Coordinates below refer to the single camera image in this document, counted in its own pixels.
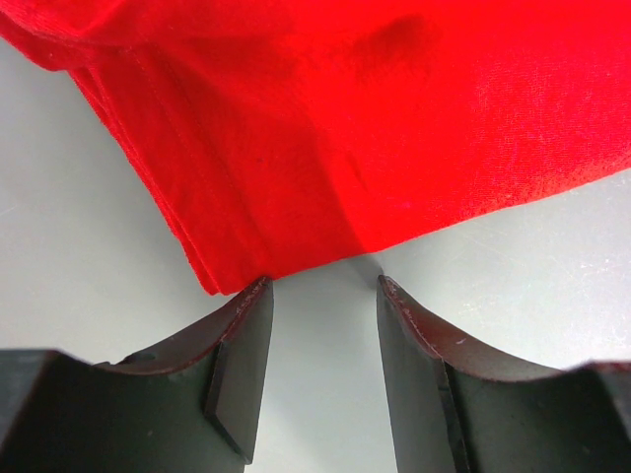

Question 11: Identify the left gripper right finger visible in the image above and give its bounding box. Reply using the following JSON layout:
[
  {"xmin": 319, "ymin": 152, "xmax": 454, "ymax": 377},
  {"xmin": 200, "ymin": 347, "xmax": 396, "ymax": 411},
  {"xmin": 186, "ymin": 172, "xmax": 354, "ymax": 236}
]
[{"xmin": 377, "ymin": 276, "xmax": 592, "ymax": 472}]

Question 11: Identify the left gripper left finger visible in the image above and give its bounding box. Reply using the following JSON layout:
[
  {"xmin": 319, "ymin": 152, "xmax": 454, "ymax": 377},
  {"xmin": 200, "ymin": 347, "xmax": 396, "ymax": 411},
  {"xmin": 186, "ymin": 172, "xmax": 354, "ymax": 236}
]
[{"xmin": 91, "ymin": 276, "xmax": 275, "ymax": 467}]

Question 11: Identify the red t shirt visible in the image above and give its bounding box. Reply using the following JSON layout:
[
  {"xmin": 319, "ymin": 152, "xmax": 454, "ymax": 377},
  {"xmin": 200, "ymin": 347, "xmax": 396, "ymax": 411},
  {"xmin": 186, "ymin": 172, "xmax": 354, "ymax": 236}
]
[{"xmin": 1, "ymin": 1, "xmax": 630, "ymax": 295}]

